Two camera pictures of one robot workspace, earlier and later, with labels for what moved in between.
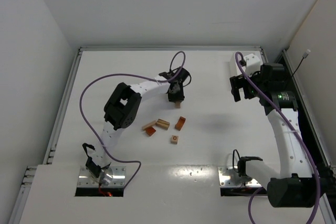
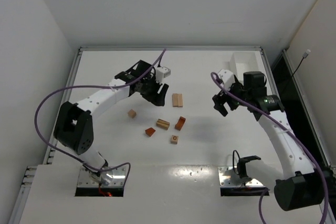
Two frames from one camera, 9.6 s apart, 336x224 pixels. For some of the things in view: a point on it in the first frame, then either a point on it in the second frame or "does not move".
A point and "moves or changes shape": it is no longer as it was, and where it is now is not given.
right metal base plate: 228,178 does not move
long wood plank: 148,125 moves or changes shape
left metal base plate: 111,176 does not move
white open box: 234,69 does not move
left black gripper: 176,96 -> 151,91
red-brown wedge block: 150,130 does not move
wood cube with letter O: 175,139 does not move
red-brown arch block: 180,124 does not move
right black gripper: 237,85 -> 226,98
